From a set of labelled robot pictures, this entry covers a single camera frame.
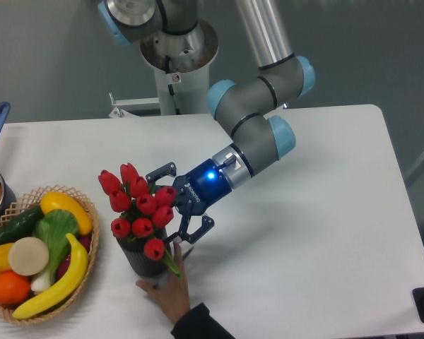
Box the red tulip bouquet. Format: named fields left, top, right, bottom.
left=98, top=163, right=180, bottom=276

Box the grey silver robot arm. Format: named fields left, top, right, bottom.
left=98, top=1, right=315, bottom=244

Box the orange fruit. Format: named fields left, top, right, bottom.
left=0, top=270, right=30, bottom=305

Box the dark red vegetable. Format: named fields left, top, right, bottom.
left=57, top=235, right=91, bottom=280

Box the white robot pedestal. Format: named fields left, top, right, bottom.
left=107, top=49, right=290, bottom=119

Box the person's hand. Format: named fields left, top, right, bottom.
left=136, top=242, right=191, bottom=324

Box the black pen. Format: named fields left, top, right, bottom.
left=182, top=247, right=194, bottom=261

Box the yellow squash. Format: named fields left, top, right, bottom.
left=40, top=191, right=93, bottom=236

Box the green cucumber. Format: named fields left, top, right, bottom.
left=0, top=205, right=44, bottom=245

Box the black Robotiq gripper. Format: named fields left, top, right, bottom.
left=145, top=143, right=256, bottom=245

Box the dark sleeved forearm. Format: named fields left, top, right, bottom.
left=170, top=303, right=234, bottom=339

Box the woven wicker basket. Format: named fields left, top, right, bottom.
left=0, top=185, right=100, bottom=325

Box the dark grey ribbed vase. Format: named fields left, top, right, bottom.
left=116, top=237, right=167, bottom=278

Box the beige round disc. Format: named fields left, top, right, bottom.
left=8, top=237, right=49, bottom=276

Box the green bok choy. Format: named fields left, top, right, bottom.
left=31, top=209, right=79, bottom=294

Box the yellow banana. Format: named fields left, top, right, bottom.
left=12, top=233, right=88, bottom=320

